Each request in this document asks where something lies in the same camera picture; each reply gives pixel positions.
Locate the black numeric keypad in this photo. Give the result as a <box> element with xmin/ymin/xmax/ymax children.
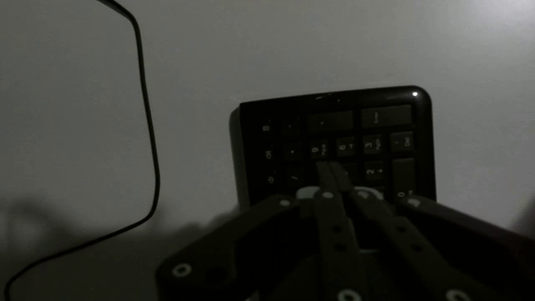
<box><xmin>229</xmin><ymin>84</ymin><xmax>438</xmax><ymax>209</ymax></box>

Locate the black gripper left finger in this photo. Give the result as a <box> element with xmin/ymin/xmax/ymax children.
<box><xmin>154</xmin><ymin>161</ymin><xmax>366</xmax><ymax>301</ymax></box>

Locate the thin black cable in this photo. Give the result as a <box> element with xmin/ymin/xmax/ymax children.
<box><xmin>2</xmin><ymin>0</ymin><xmax>164</xmax><ymax>301</ymax></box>

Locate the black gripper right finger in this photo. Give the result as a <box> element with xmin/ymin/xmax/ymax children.
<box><xmin>333</xmin><ymin>161</ymin><xmax>535</xmax><ymax>301</ymax></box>

